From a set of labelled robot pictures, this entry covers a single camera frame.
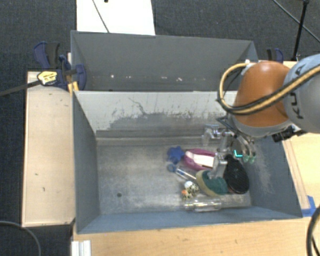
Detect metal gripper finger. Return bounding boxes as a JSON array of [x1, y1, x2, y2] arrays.
[[202, 124, 220, 146], [209, 155, 228, 180]]

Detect black round disc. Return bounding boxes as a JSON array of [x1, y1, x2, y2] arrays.
[[222, 154, 250, 195]]

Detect purple and white packet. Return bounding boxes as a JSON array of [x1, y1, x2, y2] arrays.
[[183, 148, 217, 171]]

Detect green and yellow round sponge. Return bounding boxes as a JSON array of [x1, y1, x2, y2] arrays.
[[195, 169, 229, 197]]

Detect white spotted toy animal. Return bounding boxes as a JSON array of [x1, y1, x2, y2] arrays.
[[181, 180, 201, 201]]

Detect blue-capped clear tube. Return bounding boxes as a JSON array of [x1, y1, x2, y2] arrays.
[[166, 164, 197, 181]]

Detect blue star-shaped toy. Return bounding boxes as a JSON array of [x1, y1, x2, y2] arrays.
[[167, 146, 186, 165]]

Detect clear plastic bottle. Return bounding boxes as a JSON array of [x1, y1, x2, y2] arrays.
[[183, 198, 222, 213]]

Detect grey metal bin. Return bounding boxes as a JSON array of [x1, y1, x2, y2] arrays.
[[70, 30, 303, 235]]

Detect pale wood flat board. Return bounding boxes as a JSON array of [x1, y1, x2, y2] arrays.
[[21, 70, 77, 228]]

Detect black cylinder on white bracket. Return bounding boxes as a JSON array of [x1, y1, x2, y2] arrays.
[[272, 125, 306, 143]]

